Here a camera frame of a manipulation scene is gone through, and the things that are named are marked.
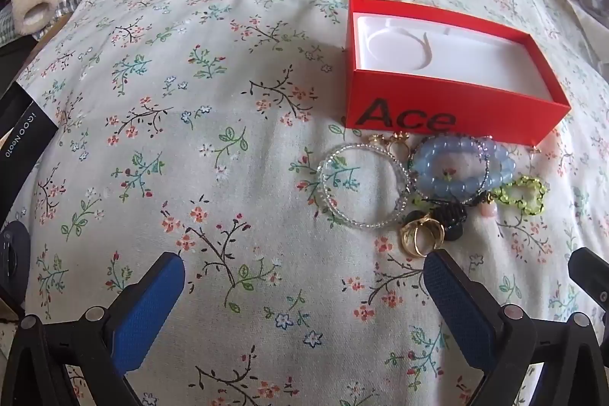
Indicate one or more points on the pink bead charm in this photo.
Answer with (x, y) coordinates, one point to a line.
(492, 209)

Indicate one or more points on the floral bed sheet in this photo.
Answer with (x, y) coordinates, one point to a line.
(214, 125)

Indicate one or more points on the red cardboard box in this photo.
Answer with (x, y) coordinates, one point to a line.
(404, 97)

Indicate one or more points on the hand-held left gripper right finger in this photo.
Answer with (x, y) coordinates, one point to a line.
(456, 306)

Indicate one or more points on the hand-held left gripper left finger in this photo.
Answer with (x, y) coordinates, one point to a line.
(147, 313)

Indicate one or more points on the black phone box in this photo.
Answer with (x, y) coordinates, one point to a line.
(24, 135)

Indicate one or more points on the dark round object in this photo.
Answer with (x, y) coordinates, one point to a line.
(12, 254)

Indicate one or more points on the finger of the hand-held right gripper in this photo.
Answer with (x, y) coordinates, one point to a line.
(592, 275)

